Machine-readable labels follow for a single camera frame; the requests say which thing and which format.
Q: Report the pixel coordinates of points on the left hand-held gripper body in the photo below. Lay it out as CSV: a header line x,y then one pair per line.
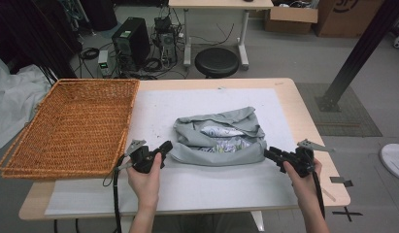
x,y
143,160

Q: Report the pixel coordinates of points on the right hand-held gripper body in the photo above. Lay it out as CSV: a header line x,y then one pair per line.
x,y
302,161

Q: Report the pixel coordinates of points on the grey printed t-shirt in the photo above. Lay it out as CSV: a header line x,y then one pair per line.
x,y
193,142

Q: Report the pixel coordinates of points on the wicker basket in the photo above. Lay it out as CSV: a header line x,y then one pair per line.
x,y
74,129

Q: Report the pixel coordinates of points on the person's left hand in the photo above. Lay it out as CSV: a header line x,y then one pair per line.
x,y
145,186

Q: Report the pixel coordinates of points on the person's right hand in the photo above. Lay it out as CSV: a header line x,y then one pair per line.
x,y
305,187

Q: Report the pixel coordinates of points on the grey tape piece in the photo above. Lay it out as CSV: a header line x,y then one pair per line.
x,y
341,181

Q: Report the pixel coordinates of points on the white table mat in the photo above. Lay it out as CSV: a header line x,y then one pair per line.
x,y
203,187

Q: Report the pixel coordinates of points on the grey floor mat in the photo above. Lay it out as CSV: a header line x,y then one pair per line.
x,y
352,123

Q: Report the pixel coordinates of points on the person's lap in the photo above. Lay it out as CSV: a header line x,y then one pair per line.
x,y
206,225

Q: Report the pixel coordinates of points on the white round disc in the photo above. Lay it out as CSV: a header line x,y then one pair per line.
x,y
394,160

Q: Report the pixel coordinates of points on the black round stool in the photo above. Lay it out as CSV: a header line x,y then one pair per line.
x,y
216,62

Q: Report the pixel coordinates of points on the small power supply unit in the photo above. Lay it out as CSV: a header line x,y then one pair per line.
x,y
105,63

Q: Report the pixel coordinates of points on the black computer tower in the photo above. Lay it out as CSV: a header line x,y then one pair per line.
x,y
130,42

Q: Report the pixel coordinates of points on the small open cardboard box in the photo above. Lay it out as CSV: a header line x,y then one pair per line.
x,y
291,19

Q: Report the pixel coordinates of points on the white cloth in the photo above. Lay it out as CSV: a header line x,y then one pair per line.
x,y
16,97

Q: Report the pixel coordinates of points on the large cardboard box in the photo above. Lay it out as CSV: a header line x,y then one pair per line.
x,y
346,22

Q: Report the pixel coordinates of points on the white desk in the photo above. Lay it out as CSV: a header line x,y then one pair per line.
x,y
219,4

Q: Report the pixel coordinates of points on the dark curtain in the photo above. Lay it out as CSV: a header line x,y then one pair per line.
x,y
32,32

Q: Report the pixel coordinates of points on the open-frame computer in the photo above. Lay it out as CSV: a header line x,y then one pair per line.
x,y
166,42

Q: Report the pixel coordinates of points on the black metal post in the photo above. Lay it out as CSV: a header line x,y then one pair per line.
x,y
359,55

